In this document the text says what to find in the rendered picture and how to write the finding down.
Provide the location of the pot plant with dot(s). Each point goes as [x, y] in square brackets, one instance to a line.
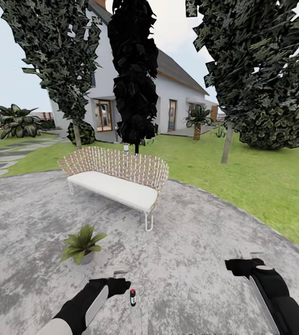
[82, 247]

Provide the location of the garden chair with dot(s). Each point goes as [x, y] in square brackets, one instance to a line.
[129, 183]

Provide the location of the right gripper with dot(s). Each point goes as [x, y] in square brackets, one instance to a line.
[238, 266]

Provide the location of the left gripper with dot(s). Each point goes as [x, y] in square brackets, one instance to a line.
[119, 286]

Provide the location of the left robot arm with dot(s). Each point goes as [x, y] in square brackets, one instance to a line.
[76, 315]

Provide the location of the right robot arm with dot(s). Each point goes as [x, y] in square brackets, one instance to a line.
[271, 290]

